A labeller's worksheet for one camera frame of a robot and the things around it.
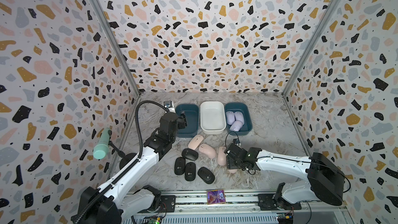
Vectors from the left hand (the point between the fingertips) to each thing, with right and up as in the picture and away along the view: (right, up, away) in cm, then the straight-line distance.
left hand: (182, 112), depth 79 cm
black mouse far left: (-2, -29, +4) cm, 29 cm away
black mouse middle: (+4, -32, +3) cm, 32 cm away
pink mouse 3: (+21, -24, +7) cm, 33 cm away
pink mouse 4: (+26, -32, +5) cm, 42 cm away
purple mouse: (+31, -9, +19) cm, 37 cm away
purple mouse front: (+34, -3, +27) cm, 44 cm away
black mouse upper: (+3, -24, +9) cm, 26 cm away
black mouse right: (+12, -33, +1) cm, 35 cm away
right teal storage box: (+37, +3, +30) cm, 48 cm away
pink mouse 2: (+12, -23, +11) cm, 28 cm away
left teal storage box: (+1, -1, +33) cm, 33 cm away
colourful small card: (+17, -41, -4) cm, 44 cm away
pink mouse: (+5, -19, +15) cm, 25 cm away
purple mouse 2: (+28, -5, +26) cm, 38 cm away
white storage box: (+16, -5, +28) cm, 33 cm away
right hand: (+28, -28, +7) cm, 40 cm away
